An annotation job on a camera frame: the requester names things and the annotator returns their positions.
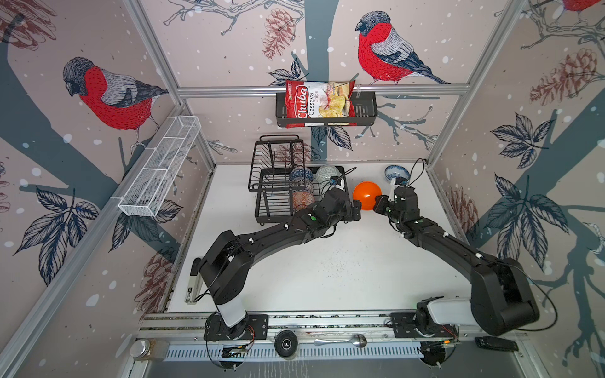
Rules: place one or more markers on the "black wire dish rack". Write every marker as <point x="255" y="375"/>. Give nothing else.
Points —
<point x="274" y="157"/>

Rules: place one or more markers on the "orange plastic bowl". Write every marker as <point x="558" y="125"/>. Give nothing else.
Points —
<point x="366" y="192"/>

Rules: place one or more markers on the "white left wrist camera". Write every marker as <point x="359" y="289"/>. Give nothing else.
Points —
<point x="337" y="182"/>

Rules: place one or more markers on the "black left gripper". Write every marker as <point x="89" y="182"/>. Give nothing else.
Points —
<point x="349" y="215"/>

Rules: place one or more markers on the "metal spoon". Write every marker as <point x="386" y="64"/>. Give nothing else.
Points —
<point x="357" y="340"/>

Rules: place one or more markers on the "white wire mesh basket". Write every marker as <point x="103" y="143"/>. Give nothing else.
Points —
<point x="153" y="182"/>

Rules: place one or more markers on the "grey black handheld device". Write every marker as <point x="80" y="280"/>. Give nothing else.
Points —
<point x="195" y="282"/>

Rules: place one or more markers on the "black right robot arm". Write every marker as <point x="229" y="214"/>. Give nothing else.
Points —
<point x="501" y="299"/>

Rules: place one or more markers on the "black round tape roll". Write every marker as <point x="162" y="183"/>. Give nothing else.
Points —
<point x="286" y="344"/>

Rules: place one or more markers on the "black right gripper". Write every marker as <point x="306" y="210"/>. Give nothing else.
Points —
<point x="379" y="201"/>

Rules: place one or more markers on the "black remote device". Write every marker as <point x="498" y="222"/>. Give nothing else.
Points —
<point x="492" y="343"/>

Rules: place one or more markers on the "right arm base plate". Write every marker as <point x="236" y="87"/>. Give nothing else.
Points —
<point x="406" y="325"/>

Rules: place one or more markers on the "glass jar metal lid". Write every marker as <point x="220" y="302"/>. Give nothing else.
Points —
<point x="149" y="350"/>

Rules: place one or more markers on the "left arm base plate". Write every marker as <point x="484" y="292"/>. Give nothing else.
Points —
<point x="252" y="327"/>

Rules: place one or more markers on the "red orange patterned bowl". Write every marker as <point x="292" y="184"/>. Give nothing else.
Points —
<point x="301" y="200"/>

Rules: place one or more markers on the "green patterned bowl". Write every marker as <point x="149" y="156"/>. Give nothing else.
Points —
<point x="325" y="173"/>

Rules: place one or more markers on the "red cassava chips bag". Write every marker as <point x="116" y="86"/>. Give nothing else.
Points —
<point x="309" y="100"/>

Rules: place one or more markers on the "brown white patterned bowl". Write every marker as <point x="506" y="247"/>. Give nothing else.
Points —
<point x="302" y="186"/>

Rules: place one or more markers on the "dark wall shelf basket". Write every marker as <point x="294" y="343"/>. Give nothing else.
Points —
<point x="360" y="109"/>

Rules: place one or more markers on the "blue triangle patterned bowl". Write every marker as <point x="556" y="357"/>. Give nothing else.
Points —
<point x="301" y="174"/>

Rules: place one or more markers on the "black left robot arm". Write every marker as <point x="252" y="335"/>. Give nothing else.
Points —
<point x="224" y="268"/>

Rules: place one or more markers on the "blue floral white bowl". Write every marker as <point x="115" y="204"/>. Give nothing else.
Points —
<point x="397" y="174"/>

